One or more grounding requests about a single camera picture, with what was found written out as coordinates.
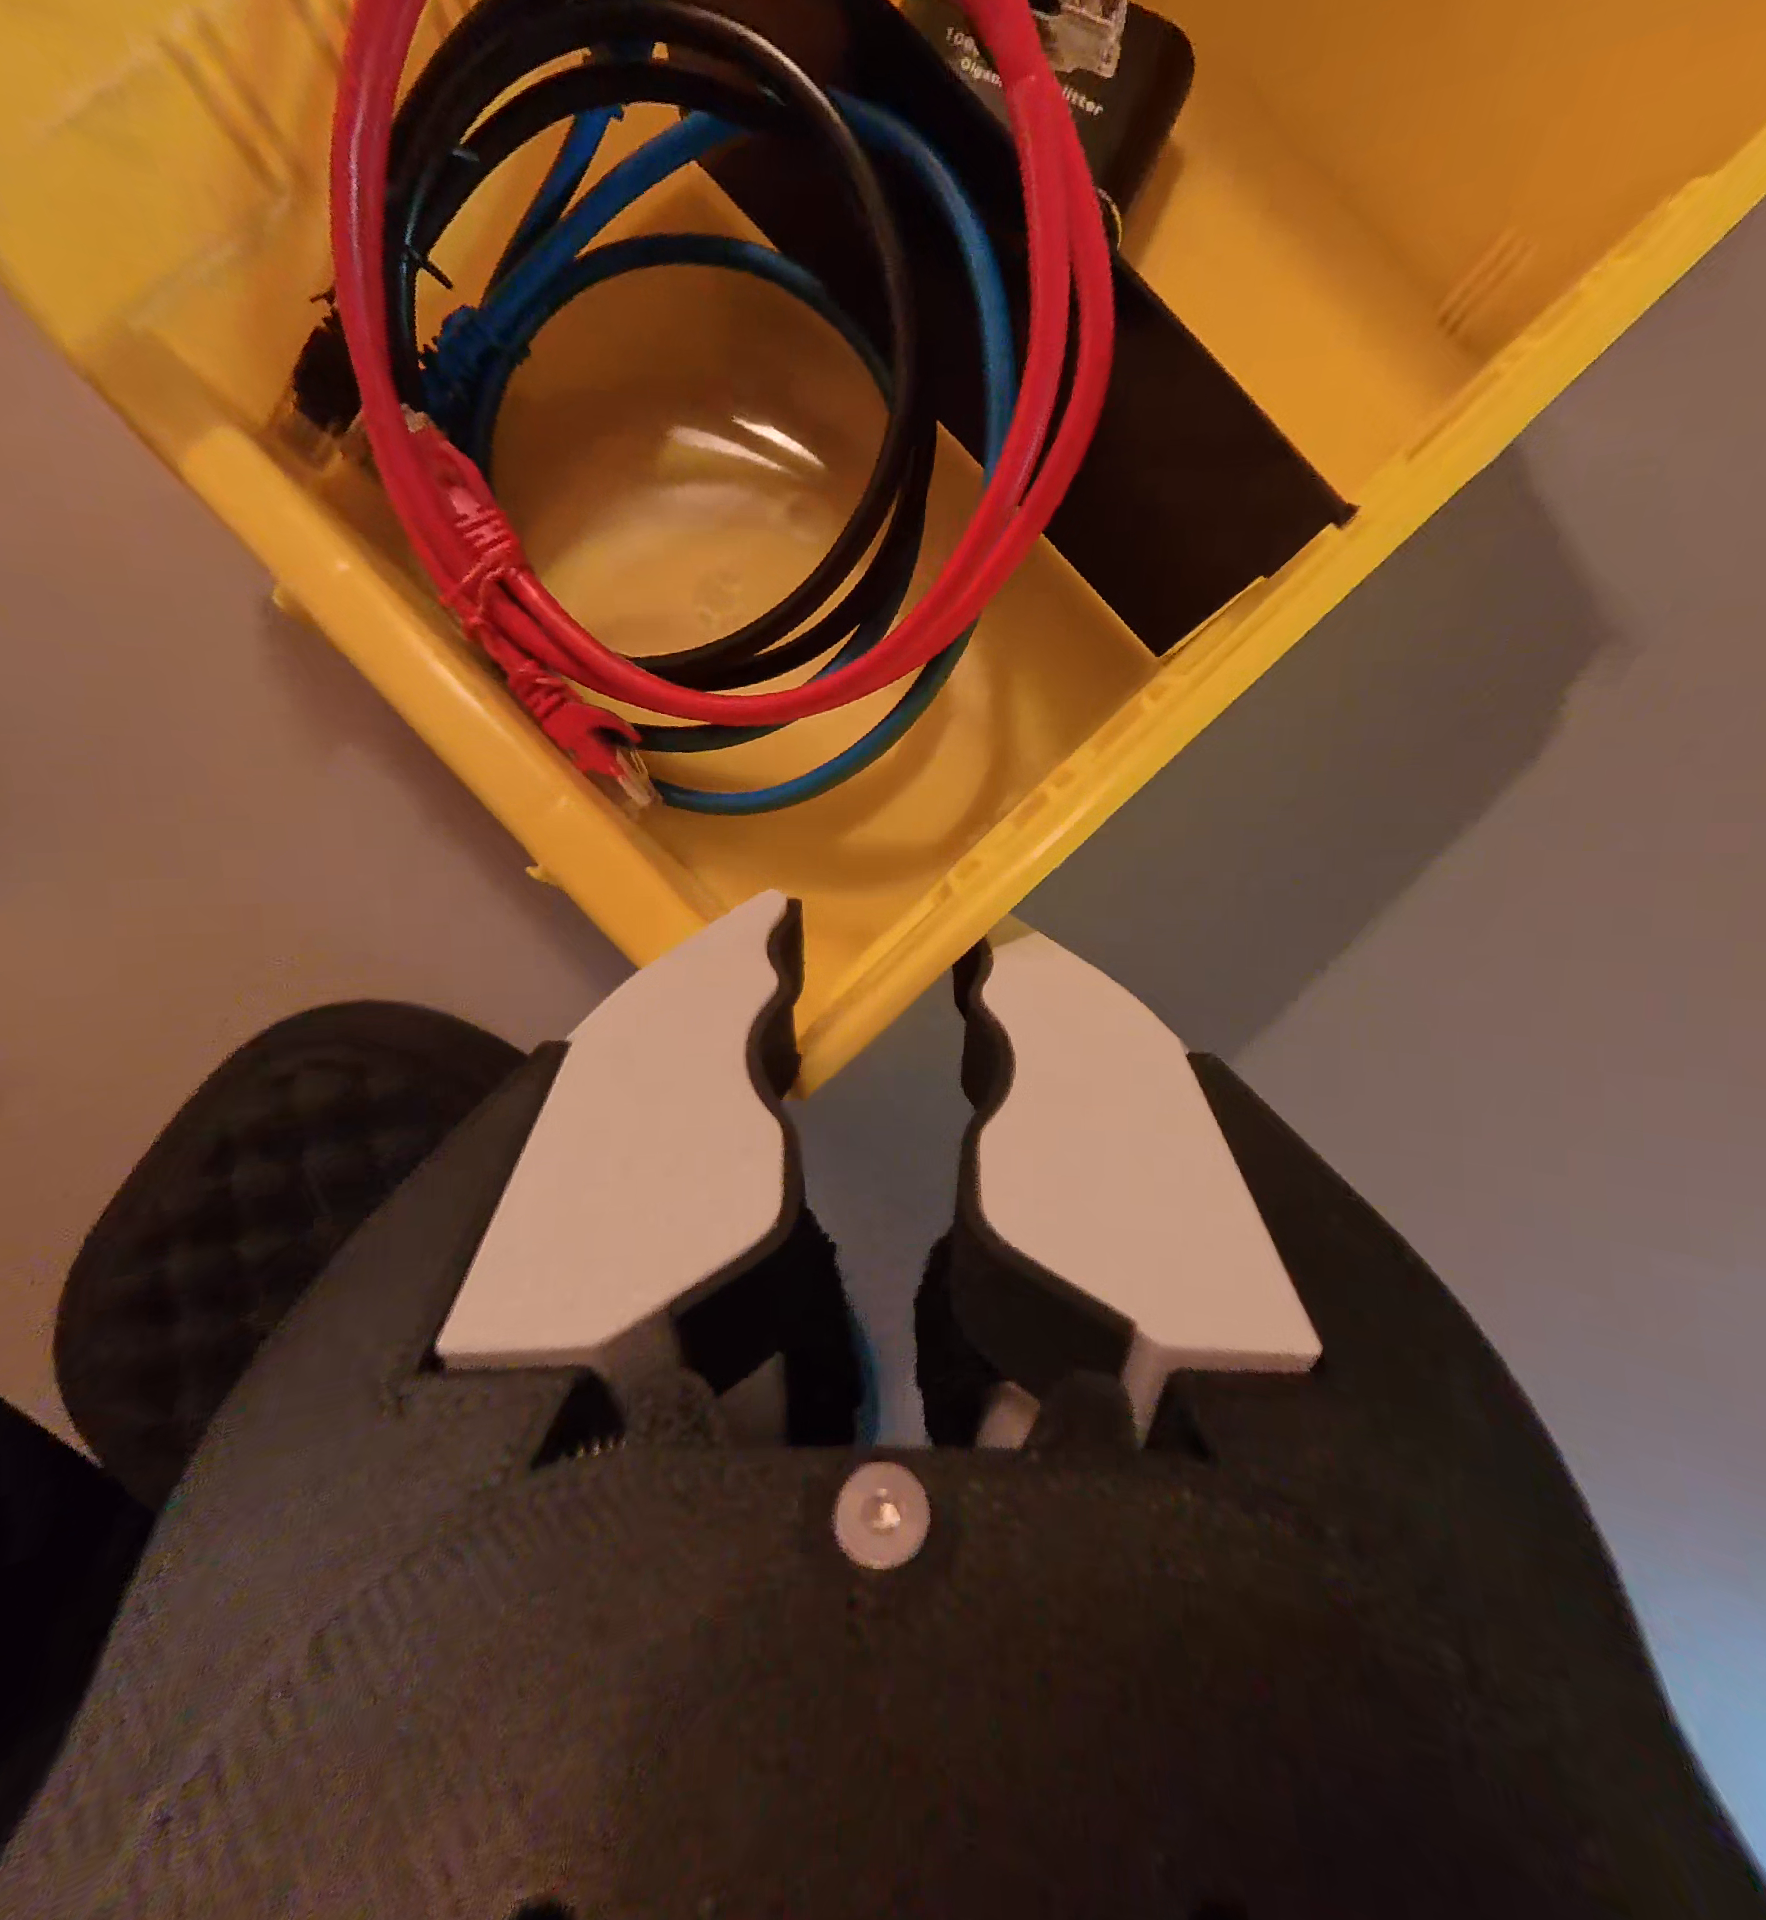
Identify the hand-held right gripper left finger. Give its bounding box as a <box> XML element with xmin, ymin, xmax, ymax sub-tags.
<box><xmin>433</xmin><ymin>890</ymin><xmax>810</xmax><ymax>1378</ymax></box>

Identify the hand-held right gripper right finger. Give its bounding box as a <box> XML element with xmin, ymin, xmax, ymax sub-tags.
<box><xmin>950</xmin><ymin>930</ymin><xmax>1326</xmax><ymax>1444</ymax></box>

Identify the red ethernet cable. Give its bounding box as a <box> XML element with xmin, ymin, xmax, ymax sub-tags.
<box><xmin>332</xmin><ymin>0</ymin><xmax>1117</xmax><ymax>812</ymax></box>

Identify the black ethernet cable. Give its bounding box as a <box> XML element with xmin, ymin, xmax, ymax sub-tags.
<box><xmin>291</xmin><ymin>0</ymin><xmax>975</xmax><ymax>752</ymax></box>

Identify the blue ethernet cable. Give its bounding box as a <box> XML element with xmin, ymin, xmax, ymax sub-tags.
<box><xmin>417</xmin><ymin>89</ymin><xmax>1019</xmax><ymax>819</ymax></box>

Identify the yellow plastic bin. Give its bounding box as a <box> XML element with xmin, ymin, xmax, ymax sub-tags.
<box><xmin>0</xmin><ymin>0</ymin><xmax>1766</xmax><ymax>1095</ymax></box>

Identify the dark honeycomb seat cushion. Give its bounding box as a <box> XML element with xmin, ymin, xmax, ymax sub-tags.
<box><xmin>55</xmin><ymin>1003</ymin><xmax>539</xmax><ymax>1509</ymax></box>

